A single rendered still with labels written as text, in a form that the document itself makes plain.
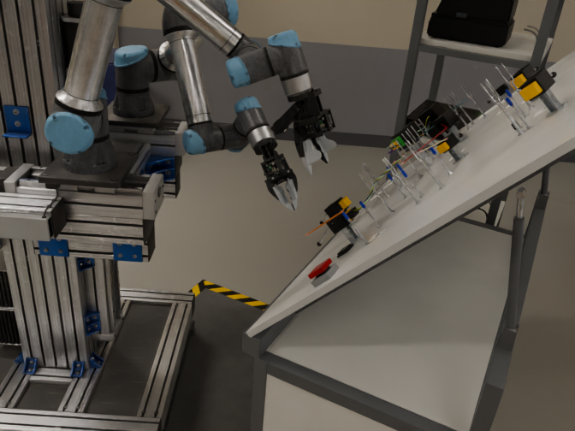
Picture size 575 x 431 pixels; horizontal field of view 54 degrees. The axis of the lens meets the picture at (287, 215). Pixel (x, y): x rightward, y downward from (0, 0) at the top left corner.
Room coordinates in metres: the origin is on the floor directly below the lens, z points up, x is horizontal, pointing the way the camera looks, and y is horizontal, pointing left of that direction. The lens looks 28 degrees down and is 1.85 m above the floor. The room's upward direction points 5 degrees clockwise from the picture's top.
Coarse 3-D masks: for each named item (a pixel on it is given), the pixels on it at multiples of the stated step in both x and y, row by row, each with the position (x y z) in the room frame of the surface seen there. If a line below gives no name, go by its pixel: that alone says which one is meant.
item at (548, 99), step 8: (544, 72) 1.24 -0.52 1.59; (552, 72) 1.29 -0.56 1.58; (528, 80) 1.23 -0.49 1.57; (536, 80) 1.20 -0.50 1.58; (544, 80) 1.22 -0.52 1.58; (552, 80) 1.23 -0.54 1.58; (520, 88) 1.23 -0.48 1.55; (544, 88) 1.20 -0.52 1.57; (536, 96) 1.21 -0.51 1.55; (544, 96) 1.23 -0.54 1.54; (552, 96) 1.22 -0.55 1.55; (544, 104) 1.22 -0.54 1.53; (552, 104) 1.22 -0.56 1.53; (560, 104) 1.21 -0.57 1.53; (552, 112) 1.21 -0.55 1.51
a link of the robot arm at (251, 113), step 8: (240, 104) 1.60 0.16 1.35; (248, 104) 1.60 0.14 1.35; (256, 104) 1.61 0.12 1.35; (240, 112) 1.59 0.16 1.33; (248, 112) 1.58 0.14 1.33; (256, 112) 1.59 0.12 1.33; (240, 120) 1.59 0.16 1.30; (248, 120) 1.57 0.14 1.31; (256, 120) 1.57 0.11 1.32; (264, 120) 1.58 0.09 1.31; (240, 128) 1.60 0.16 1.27; (248, 128) 1.56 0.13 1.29; (256, 128) 1.57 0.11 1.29
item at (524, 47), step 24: (552, 0) 2.08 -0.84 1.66; (552, 24) 2.58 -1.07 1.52; (432, 48) 2.24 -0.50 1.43; (456, 48) 2.24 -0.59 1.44; (480, 48) 2.20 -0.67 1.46; (504, 48) 2.23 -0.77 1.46; (528, 48) 2.28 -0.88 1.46; (408, 72) 2.27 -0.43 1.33; (408, 96) 2.27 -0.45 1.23; (432, 96) 2.77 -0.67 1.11; (432, 144) 2.24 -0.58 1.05; (480, 216) 2.38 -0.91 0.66
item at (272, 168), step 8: (264, 144) 1.51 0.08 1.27; (272, 144) 1.54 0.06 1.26; (256, 152) 1.53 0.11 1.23; (264, 152) 1.51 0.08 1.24; (272, 152) 1.51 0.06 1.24; (272, 160) 1.48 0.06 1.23; (280, 160) 1.47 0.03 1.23; (264, 168) 1.48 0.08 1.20; (272, 168) 1.47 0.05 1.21; (280, 168) 1.46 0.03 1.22; (288, 168) 1.47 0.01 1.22; (272, 176) 1.46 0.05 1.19; (280, 176) 1.48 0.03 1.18
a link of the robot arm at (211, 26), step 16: (160, 0) 1.49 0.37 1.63; (176, 0) 1.49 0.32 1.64; (192, 0) 1.50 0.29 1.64; (192, 16) 1.49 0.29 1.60; (208, 16) 1.50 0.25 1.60; (208, 32) 1.50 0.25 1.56; (224, 32) 1.50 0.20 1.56; (240, 32) 1.53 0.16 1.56; (224, 48) 1.51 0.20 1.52; (240, 48) 1.51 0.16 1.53; (256, 48) 1.50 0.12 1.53
